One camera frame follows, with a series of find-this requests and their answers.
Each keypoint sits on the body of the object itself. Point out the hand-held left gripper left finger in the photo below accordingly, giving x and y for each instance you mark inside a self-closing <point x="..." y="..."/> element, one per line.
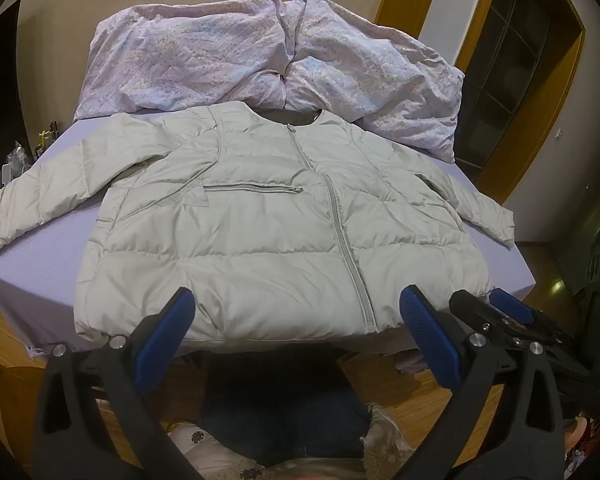
<point x="164" y="331"/>

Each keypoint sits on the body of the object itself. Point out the dark window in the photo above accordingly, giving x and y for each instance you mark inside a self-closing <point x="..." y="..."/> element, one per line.
<point x="0" y="90"/>

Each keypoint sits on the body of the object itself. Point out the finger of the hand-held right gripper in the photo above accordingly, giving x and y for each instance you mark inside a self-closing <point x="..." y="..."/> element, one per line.
<point x="472" y="310"/>
<point x="512" y="305"/>

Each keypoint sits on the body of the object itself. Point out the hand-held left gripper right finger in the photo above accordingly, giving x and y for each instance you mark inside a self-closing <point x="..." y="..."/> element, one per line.
<point x="431" y="331"/>

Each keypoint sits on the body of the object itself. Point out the bedside clutter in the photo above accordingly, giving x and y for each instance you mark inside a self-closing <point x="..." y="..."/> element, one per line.
<point x="19" y="156"/>

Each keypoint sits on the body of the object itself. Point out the beige puffer jacket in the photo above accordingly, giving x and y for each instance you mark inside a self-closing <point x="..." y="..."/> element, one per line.
<point x="260" y="240"/>

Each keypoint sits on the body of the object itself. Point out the dark glass door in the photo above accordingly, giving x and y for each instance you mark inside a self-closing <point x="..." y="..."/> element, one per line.
<point x="510" y="60"/>

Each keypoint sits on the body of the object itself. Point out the wooden door frame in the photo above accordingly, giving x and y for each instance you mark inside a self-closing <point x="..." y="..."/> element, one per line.
<point x="565" y="85"/>

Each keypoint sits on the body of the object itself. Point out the person's legs in jeans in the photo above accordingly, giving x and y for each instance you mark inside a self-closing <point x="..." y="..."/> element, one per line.
<point x="280" y="400"/>

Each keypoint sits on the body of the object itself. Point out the white fuzzy slipper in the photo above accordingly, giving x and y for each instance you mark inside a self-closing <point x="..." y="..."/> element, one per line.
<point x="200" y="442"/>
<point x="386" y="440"/>

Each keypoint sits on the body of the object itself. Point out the bed with lavender sheet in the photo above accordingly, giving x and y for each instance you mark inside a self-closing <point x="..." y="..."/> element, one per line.
<point x="40" y="270"/>

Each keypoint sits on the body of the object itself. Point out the floral lilac duvet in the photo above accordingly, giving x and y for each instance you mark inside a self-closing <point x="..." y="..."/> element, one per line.
<point x="220" y="55"/>

